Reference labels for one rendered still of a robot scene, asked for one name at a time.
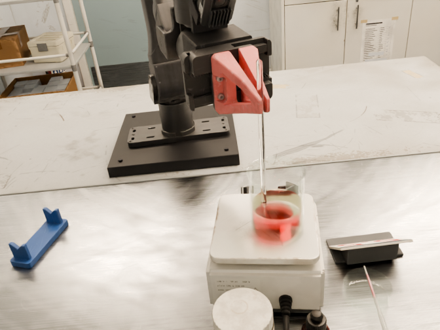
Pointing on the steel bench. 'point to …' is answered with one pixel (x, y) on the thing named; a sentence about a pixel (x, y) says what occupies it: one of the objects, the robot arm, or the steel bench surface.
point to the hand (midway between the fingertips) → (261, 103)
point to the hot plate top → (239, 202)
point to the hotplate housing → (273, 282)
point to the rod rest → (38, 240)
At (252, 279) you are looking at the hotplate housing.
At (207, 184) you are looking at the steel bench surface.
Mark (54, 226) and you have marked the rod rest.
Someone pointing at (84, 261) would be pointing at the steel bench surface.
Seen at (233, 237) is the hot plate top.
